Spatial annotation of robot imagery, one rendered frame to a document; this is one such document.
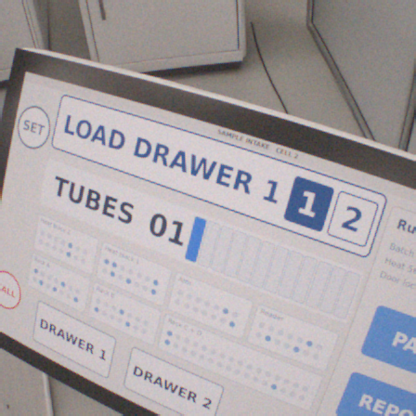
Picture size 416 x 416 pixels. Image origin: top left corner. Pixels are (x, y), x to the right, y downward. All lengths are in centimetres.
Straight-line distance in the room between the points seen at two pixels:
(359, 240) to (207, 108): 16
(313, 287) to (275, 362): 7
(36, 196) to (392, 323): 34
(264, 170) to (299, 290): 10
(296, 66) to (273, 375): 208
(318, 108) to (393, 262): 188
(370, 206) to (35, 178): 31
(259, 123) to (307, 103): 186
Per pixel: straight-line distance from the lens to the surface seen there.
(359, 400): 50
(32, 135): 58
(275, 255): 48
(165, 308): 53
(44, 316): 61
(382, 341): 48
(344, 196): 46
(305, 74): 248
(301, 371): 50
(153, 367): 55
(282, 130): 47
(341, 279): 47
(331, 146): 46
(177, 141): 50
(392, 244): 46
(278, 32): 272
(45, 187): 58
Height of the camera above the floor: 151
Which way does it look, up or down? 50 degrees down
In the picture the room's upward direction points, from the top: 5 degrees counter-clockwise
